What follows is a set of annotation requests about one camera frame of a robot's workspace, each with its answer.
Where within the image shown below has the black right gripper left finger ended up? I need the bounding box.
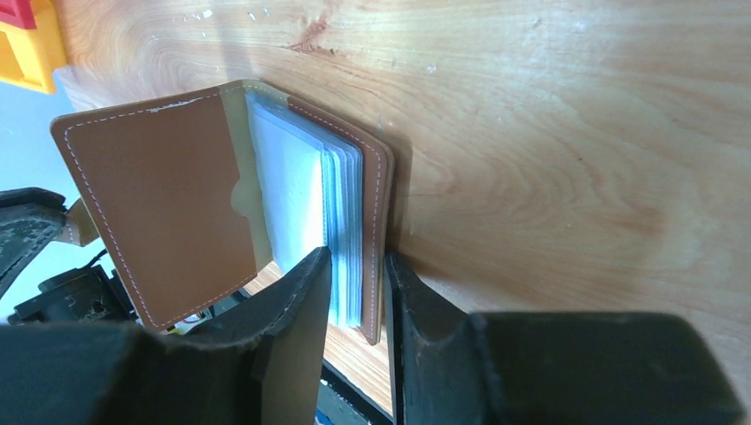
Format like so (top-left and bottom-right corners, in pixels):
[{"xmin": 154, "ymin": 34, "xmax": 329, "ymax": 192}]
[{"xmin": 1, "ymin": 247, "xmax": 331, "ymax": 424}]

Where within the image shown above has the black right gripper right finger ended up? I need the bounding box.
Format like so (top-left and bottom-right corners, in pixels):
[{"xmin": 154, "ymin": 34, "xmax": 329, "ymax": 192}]
[{"xmin": 384, "ymin": 252, "xmax": 746, "ymax": 424}]

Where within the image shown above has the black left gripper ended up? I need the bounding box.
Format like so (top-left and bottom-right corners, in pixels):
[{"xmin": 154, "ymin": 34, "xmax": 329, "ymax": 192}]
[{"xmin": 1, "ymin": 187, "xmax": 137, "ymax": 325}]

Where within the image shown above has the brown leather card holder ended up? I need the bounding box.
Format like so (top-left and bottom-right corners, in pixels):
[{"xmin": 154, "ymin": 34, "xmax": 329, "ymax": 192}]
[{"xmin": 50, "ymin": 80, "xmax": 394, "ymax": 344}]

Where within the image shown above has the yellow plastic bin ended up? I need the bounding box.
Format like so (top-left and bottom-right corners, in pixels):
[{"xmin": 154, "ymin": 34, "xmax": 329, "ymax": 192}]
[{"xmin": 1, "ymin": 0, "xmax": 67, "ymax": 94}]

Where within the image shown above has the red plastic bin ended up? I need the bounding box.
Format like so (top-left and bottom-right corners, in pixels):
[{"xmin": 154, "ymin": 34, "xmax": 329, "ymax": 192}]
[{"xmin": 0, "ymin": 0, "xmax": 36, "ymax": 29}]

